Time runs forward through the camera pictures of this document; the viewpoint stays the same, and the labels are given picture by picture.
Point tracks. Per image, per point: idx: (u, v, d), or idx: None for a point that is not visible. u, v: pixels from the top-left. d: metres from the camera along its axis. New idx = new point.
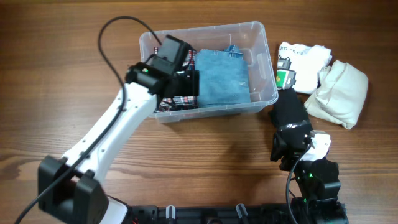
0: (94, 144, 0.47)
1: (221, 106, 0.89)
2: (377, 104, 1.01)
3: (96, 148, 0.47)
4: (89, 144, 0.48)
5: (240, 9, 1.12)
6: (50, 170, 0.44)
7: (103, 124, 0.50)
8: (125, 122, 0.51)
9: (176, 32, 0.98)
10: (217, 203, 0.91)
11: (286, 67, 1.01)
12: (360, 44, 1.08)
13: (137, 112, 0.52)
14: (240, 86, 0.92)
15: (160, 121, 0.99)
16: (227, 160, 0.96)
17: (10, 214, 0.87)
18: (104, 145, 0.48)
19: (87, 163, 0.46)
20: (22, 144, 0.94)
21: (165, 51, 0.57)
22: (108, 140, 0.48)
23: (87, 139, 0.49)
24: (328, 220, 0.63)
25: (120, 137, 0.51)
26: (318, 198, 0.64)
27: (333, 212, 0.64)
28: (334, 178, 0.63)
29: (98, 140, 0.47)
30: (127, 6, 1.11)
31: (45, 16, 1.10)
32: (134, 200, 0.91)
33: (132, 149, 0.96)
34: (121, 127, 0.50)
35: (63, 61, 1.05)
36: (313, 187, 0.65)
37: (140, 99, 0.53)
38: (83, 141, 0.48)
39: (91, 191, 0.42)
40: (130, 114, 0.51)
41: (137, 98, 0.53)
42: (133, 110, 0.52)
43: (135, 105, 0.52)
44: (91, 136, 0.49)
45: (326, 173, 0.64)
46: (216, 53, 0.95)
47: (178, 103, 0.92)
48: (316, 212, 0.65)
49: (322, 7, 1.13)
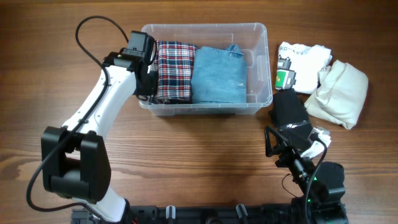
0: (89, 111, 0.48)
1: (214, 103, 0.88)
2: (377, 104, 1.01)
3: (92, 115, 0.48)
4: (84, 114, 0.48)
5: (240, 9, 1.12)
6: (53, 137, 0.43)
7: (91, 98, 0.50)
8: (113, 95, 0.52)
9: (180, 27, 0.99)
10: (217, 203, 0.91)
11: (286, 67, 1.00)
12: (360, 43, 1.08)
13: (121, 86, 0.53)
14: (237, 86, 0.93)
15: (155, 114, 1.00)
16: (227, 159, 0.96)
17: (11, 214, 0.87)
18: (99, 112, 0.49)
19: (87, 127, 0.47)
20: (23, 144, 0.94)
21: (134, 43, 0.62)
22: (101, 108, 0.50)
23: (81, 111, 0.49)
24: (328, 220, 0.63)
25: (111, 109, 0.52)
26: (321, 201, 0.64)
27: (332, 213, 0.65)
28: (340, 184, 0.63)
29: (92, 108, 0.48)
30: (127, 5, 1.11)
31: (45, 16, 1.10)
32: (134, 200, 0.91)
33: (132, 149, 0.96)
34: (110, 99, 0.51)
35: (63, 61, 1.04)
36: (317, 190, 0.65)
37: (122, 74, 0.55)
38: (78, 113, 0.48)
39: (96, 145, 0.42)
40: (116, 89, 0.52)
41: (119, 76, 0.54)
42: (117, 86, 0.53)
43: (117, 80, 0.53)
44: (84, 107, 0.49)
45: (332, 179, 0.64)
46: (217, 51, 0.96)
47: (172, 97, 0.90)
48: (316, 212, 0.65)
49: (322, 7, 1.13)
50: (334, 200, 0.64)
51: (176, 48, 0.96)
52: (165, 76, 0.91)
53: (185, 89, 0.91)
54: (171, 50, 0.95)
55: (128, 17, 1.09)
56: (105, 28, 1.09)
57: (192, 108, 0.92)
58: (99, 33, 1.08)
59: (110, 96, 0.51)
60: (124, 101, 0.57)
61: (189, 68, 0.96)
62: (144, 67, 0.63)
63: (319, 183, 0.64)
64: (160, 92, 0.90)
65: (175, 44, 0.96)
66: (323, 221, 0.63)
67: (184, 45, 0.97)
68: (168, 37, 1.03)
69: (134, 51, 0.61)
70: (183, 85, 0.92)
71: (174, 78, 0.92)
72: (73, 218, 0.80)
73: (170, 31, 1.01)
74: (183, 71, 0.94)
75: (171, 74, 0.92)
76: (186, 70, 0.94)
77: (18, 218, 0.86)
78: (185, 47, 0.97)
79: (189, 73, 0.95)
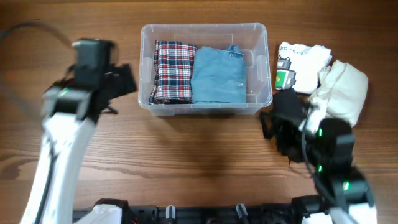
0: (41, 208, 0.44)
1: (214, 103, 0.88)
2: (378, 104, 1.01)
3: (45, 212, 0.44)
4: (36, 211, 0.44)
5: (240, 9, 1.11)
6: None
7: (41, 183, 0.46)
8: (63, 169, 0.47)
9: (180, 27, 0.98)
10: (217, 203, 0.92)
11: (286, 67, 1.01)
12: (360, 44, 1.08)
13: (73, 148, 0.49)
14: (236, 86, 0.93)
15: (155, 114, 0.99)
16: (227, 159, 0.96)
17: (12, 214, 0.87)
18: (53, 202, 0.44)
19: None
20: (22, 144, 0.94)
21: (84, 70, 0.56)
22: (55, 191, 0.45)
23: (32, 210, 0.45)
24: (344, 180, 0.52)
25: (66, 185, 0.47)
26: (331, 155, 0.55)
27: (349, 173, 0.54)
28: (347, 132, 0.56)
29: (44, 200, 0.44)
30: (127, 5, 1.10)
31: (44, 16, 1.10)
32: (134, 201, 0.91)
33: (132, 149, 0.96)
34: (61, 175, 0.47)
35: (63, 61, 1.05)
36: (324, 145, 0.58)
37: (70, 133, 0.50)
38: (28, 213, 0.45)
39: None
40: (66, 158, 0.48)
41: (66, 134, 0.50)
42: (66, 152, 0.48)
43: (67, 142, 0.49)
44: (34, 206, 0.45)
45: (336, 127, 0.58)
46: (217, 51, 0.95)
47: (173, 97, 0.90)
48: (329, 172, 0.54)
49: (323, 7, 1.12)
50: (345, 158, 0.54)
51: (176, 48, 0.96)
52: (165, 76, 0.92)
53: (184, 89, 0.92)
54: (171, 50, 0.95)
55: (128, 18, 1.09)
56: (105, 28, 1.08)
57: (193, 108, 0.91)
58: (99, 33, 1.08)
59: (60, 169, 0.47)
60: (86, 143, 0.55)
61: (189, 68, 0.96)
62: (100, 94, 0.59)
63: (325, 137, 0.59)
64: (160, 92, 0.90)
65: (175, 44, 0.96)
66: (337, 180, 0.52)
67: (184, 45, 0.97)
68: (168, 37, 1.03)
69: (85, 85, 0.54)
70: (183, 85, 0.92)
71: (174, 78, 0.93)
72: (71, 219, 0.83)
73: (170, 31, 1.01)
74: (183, 71, 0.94)
75: (171, 74, 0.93)
76: (186, 70, 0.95)
77: (18, 218, 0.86)
78: (185, 47, 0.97)
79: (189, 73, 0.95)
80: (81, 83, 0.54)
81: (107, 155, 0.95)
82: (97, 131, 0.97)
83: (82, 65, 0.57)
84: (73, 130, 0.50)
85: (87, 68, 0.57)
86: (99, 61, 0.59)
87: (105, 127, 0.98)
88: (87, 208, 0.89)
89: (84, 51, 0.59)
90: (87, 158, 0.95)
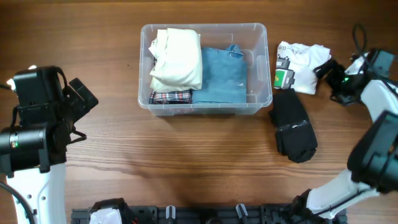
0: None
1: (214, 103, 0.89)
2: None
3: None
4: None
5: (240, 9, 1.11)
6: None
7: None
8: (46, 216, 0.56)
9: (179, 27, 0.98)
10: (217, 203, 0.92)
11: (286, 66, 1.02)
12: (360, 44, 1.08)
13: (48, 200, 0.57)
14: (236, 86, 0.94)
15: (155, 114, 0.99)
16: (228, 159, 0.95)
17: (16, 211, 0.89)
18: None
19: None
20: None
21: (30, 96, 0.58)
22: None
23: None
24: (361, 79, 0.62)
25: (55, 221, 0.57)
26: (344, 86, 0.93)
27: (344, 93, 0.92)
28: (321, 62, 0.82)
29: None
30: (126, 6, 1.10)
31: (42, 15, 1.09)
32: (134, 201, 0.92)
33: (132, 150, 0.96)
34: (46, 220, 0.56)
35: (63, 61, 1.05)
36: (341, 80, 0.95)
37: (36, 188, 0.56)
38: None
39: None
40: (44, 208, 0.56)
41: (35, 191, 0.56)
42: (43, 202, 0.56)
43: (41, 197, 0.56)
44: None
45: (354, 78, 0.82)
46: (217, 51, 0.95)
47: (171, 99, 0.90)
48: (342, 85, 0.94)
49: (323, 5, 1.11)
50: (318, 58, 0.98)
51: None
52: None
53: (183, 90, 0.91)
54: None
55: (127, 18, 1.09)
56: (104, 28, 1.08)
57: (192, 108, 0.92)
58: (97, 33, 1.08)
59: (43, 218, 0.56)
60: (63, 178, 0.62)
61: None
62: (61, 127, 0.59)
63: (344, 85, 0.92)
64: (159, 94, 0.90)
65: None
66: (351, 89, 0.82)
67: None
68: None
69: (38, 125, 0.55)
70: None
71: None
72: (73, 218, 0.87)
73: None
74: None
75: None
76: None
77: None
78: None
79: None
80: (30, 125, 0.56)
81: (107, 155, 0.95)
82: (97, 131, 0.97)
83: (27, 102, 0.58)
84: (40, 187, 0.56)
85: (35, 105, 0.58)
86: (45, 96, 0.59)
87: (105, 127, 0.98)
88: (86, 208, 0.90)
89: (21, 86, 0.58)
90: (87, 158, 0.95)
